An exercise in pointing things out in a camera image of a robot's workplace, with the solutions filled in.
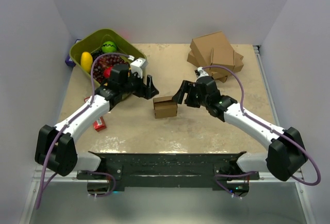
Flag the blue box behind basket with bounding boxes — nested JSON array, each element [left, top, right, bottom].
[[65, 54, 76, 68]]

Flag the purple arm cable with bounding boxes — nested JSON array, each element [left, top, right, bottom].
[[202, 65, 322, 199], [35, 53, 135, 209]]

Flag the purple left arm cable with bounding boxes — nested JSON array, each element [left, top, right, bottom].
[[35, 53, 135, 209]]

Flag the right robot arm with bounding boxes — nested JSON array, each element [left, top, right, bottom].
[[172, 76, 307, 181]]

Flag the yellow mango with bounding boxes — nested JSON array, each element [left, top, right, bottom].
[[80, 51, 93, 73]]

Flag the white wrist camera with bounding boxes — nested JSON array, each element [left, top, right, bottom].
[[130, 58, 148, 79], [195, 67, 209, 79]]

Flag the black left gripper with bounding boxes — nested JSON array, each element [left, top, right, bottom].
[[120, 70, 158, 100]]

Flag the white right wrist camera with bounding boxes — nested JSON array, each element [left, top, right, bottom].
[[195, 67, 209, 79]]

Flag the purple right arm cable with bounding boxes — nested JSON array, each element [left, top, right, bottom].
[[202, 65, 322, 199]]

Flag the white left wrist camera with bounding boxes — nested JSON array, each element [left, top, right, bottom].
[[130, 58, 148, 79]]

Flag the dark purple grape bunch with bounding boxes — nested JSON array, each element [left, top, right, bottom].
[[91, 49, 129, 83]]

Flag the green plastic basket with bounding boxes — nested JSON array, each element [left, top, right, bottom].
[[70, 28, 147, 101]]

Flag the red dragon fruit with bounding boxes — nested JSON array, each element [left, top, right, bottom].
[[103, 67, 112, 79]]

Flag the green apple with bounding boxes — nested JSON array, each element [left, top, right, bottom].
[[101, 41, 117, 53]]

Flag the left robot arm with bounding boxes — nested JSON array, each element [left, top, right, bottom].
[[35, 58, 159, 179]]

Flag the red snack packet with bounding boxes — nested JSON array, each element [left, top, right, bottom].
[[84, 96, 107, 132]]

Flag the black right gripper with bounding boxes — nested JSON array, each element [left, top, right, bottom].
[[172, 80, 209, 108]]

